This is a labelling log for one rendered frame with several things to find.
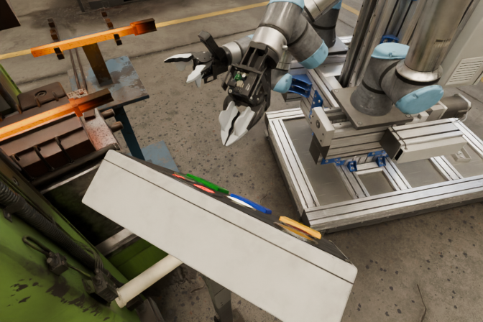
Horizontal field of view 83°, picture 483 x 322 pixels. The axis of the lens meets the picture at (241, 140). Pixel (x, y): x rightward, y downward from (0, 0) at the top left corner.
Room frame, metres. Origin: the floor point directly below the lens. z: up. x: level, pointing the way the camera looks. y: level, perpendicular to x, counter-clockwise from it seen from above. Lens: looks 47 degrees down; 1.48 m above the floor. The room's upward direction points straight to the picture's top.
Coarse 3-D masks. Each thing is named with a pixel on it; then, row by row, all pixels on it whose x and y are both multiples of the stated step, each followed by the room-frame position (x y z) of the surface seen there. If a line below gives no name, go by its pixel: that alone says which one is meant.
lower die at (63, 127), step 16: (32, 112) 0.56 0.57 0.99; (32, 128) 0.49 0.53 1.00; (48, 128) 0.50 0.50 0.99; (64, 128) 0.50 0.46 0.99; (80, 128) 0.51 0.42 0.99; (0, 144) 0.44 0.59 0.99; (16, 144) 0.44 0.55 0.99; (32, 144) 0.44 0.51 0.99; (48, 144) 0.45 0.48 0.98; (64, 144) 0.45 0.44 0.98; (80, 144) 0.46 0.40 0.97; (32, 160) 0.40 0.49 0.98; (48, 160) 0.41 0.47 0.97; (64, 160) 0.43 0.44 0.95; (32, 176) 0.38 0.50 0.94
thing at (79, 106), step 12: (84, 96) 0.60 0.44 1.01; (96, 96) 0.60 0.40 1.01; (108, 96) 0.62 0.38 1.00; (60, 108) 0.56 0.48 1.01; (72, 108) 0.56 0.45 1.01; (84, 108) 0.58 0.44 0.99; (24, 120) 0.51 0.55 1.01; (36, 120) 0.51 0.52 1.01; (48, 120) 0.52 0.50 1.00; (0, 132) 0.47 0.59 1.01; (12, 132) 0.47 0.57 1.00
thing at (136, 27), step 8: (136, 24) 1.07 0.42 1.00; (144, 24) 1.10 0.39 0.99; (152, 24) 1.11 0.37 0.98; (104, 32) 1.02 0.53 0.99; (112, 32) 1.02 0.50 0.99; (120, 32) 1.04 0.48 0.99; (128, 32) 1.05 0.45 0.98; (136, 32) 1.06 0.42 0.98; (144, 32) 1.09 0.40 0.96; (64, 40) 0.96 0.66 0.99; (72, 40) 0.96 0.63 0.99; (80, 40) 0.96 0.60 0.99; (88, 40) 0.98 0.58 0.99; (96, 40) 0.99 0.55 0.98; (104, 40) 1.00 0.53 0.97; (32, 48) 0.90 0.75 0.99; (40, 48) 0.90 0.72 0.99; (48, 48) 0.91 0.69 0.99; (64, 48) 0.93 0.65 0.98
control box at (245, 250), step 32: (128, 160) 0.23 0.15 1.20; (96, 192) 0.20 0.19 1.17; (128, 192) 0.19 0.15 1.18; (160, 192) 0.18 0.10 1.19; (192, 192) 0.18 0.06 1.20; (128, 224) 0.15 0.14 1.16; (160, 224) 0.15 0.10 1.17; (192, 224) 0.15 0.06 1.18; (224, 224) 0.14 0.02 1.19; (256, 224) 0.14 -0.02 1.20; (192, 256) 0.11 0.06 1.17; (224, 256) 0.11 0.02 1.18; (256, 256) 0.11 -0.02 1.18; (288, 256) 0.11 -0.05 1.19; (320, 256) 0.10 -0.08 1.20; (256, 288) 0.08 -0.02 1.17; (288, 288) 0.08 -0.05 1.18; (320, 288) 0.08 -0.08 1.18; (288, 320) 0.05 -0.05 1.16; (320, 320) 0.05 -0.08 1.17
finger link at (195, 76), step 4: (196, 68) 0.76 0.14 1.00; (200, 68) 0.76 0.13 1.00; (192, 72) 0.74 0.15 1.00; (196, 72) 0.74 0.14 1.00; (188, 76) 0.71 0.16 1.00; (192, 76) 0.72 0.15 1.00; (196, 76) 0.72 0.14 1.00; (200, 76) 0.73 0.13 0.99; (188, 80) 0.70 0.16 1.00; (192, 80) 0.71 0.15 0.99; (196, 80) 0.73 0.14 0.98; (200, 80) 0.75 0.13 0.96; (196, 84) 0.73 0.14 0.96; (200, 84) 0.74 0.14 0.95
